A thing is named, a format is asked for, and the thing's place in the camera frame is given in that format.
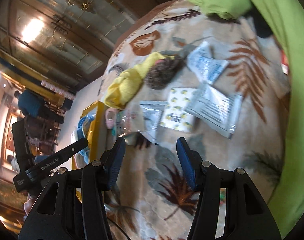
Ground person in teal shirt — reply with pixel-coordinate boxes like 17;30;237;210
14;89;64;124

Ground silver foil packet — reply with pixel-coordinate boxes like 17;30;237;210
140;101;167;144

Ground red white packet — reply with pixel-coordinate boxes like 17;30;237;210
105;107;145;137

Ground yellow towel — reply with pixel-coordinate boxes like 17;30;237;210
103;51;174;110

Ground blue cloth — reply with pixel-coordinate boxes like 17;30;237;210
71;114;96;164

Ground brown furry plush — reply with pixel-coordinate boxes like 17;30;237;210
144;56;184;90

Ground red white small box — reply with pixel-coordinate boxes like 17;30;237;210
281;50;289;75

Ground white blue desiccant packet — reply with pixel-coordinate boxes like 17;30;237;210
187;41;229;85

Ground leaf patterned beige blanket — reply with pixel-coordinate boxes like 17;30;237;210
99;0;290;239

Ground wooden glass doors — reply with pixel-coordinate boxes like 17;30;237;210
0;0;136;93

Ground white black-text packet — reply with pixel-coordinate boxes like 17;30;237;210
184;82;243;138

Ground left hand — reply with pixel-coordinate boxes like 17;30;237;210
24;194;37;216

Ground lemon print packet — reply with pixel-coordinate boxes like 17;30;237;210
160;87;197;133

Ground lime green cloth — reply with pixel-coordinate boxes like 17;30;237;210
185;0;304;238

